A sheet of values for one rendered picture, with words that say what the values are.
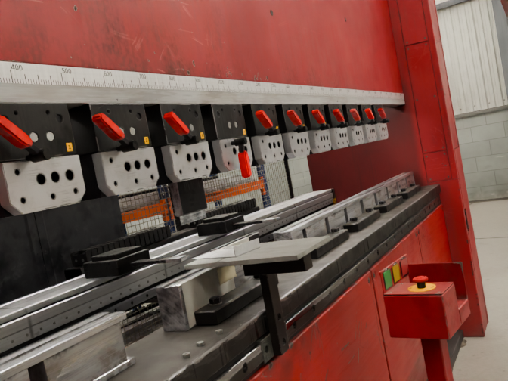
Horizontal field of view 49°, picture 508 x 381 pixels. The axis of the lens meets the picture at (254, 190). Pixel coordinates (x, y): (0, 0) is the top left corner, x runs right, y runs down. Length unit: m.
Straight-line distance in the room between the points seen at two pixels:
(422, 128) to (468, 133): 5.42
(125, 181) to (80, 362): 0.32
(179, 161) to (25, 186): 0.39
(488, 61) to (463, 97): 0.58
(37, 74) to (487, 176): 7.99
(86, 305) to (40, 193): 0.49
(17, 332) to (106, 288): 0.26
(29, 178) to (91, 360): 0.32
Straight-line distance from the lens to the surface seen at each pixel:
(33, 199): 0.90
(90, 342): 0.99
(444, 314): 1.51
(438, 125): 3.24
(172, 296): 1.18
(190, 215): 1.27
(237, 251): 1.18
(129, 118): 1.09
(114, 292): 1.41
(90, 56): 1.06
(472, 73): 8.60
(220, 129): 1.35
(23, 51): 0.96
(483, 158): 8.63
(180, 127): 1.15
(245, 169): 1.36
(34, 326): 1.25
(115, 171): 1.03
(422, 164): 3.26
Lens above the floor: 1.19
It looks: 3 degrees down
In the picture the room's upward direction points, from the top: 11 degrees counter-clockwise
